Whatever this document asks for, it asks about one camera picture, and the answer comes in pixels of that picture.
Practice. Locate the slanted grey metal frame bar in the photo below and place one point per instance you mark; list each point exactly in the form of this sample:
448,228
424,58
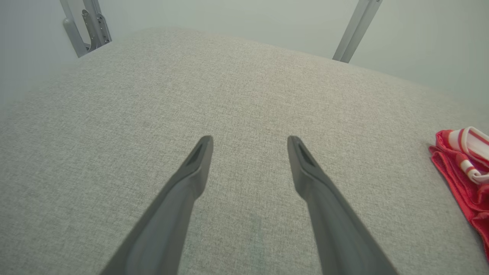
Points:
355,30

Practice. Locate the grey metal frame bracket leg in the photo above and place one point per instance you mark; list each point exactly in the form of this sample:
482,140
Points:
78,38

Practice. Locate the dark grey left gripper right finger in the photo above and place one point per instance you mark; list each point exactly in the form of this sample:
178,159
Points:
340,236

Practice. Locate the red t-shirt with white trim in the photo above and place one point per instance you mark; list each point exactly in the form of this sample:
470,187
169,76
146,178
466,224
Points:
462,191

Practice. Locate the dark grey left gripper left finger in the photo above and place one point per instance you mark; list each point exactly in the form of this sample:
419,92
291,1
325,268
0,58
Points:
164,229

